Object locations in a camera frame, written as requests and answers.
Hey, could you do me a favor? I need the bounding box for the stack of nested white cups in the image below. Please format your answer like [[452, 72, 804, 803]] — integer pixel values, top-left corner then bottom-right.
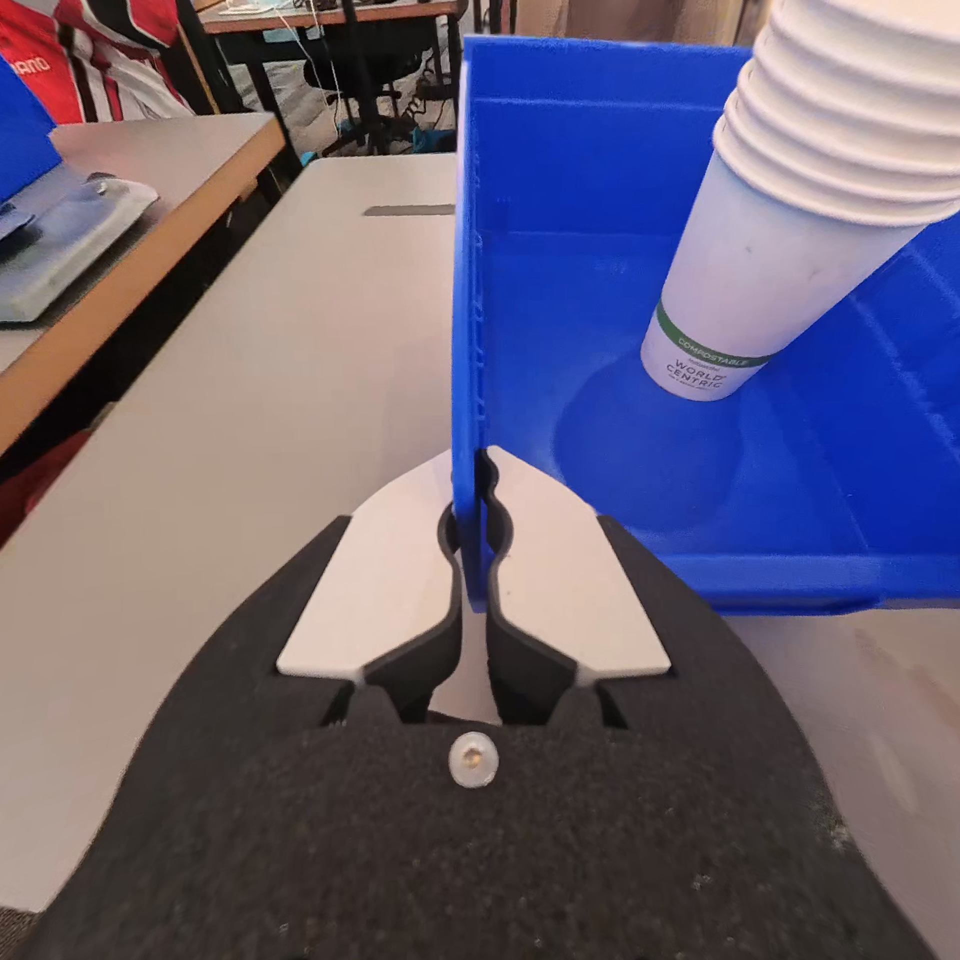
[[639, 0, 960, 402]]

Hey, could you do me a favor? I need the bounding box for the grey tray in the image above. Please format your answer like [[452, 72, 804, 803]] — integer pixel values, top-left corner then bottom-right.
[[0, 171, 160, 324]]

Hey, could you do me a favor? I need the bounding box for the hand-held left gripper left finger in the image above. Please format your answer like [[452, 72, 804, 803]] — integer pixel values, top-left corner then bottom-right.
[[276, 456, 463, 726]]

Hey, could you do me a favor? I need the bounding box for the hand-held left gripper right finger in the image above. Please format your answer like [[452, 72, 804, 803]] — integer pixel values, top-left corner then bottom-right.
[[478, 445, 674, 726]]

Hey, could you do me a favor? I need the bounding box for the dark red seat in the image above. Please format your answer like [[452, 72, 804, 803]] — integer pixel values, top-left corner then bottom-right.
[[0, 429, 95, 545]]

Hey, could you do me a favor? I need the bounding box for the brown-topped metal-leg table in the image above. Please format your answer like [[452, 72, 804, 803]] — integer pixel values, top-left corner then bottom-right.
[[198, 0, 470, 159]]

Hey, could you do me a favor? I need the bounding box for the blue plastic bin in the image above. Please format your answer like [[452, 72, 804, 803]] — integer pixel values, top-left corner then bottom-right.
[[0, 56, 60, 205], [450, 33, 960, 618]]

